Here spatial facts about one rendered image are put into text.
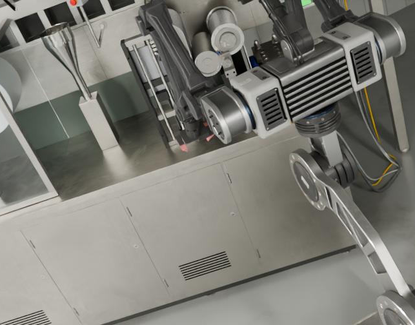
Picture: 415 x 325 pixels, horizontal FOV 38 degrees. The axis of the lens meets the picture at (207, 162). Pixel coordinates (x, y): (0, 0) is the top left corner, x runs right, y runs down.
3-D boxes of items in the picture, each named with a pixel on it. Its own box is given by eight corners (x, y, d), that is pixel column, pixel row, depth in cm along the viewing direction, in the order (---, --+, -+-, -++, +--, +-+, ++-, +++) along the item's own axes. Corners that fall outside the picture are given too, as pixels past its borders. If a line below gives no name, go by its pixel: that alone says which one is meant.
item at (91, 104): (97, 155, 296) (43, 52, 267) (99, 140, 308) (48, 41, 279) (123, 145, 295) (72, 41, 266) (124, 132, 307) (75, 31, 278)
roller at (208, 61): (199, 78, 276) (191, 56, 270) (195, 59, 298) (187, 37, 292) (224, 70, 275) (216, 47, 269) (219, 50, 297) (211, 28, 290)
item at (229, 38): (239, 44, 267) (224, 52, 268) (239, 42, 268) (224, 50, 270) (232, 29, 263) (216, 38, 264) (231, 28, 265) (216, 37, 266)
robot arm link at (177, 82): (137, 19, 195) (167, 5, 196) (132, 15, 199) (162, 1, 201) (180, 126, 219) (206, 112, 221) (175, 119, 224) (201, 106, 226)
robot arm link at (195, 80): (130, -3, 189) (159, -16, 190) (135, 20, 202) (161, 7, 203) (197, 115, 177) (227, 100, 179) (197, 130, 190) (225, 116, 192)
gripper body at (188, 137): (179, 134, 236) (176, 124, 230) (202, 123, 238) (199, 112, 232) (186, 146, 233) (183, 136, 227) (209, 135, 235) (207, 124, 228)
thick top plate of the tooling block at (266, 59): (267, 89, 278) (263, 78, 275) (254, 57, 312) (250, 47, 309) (300, 77, 276) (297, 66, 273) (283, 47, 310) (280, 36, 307)
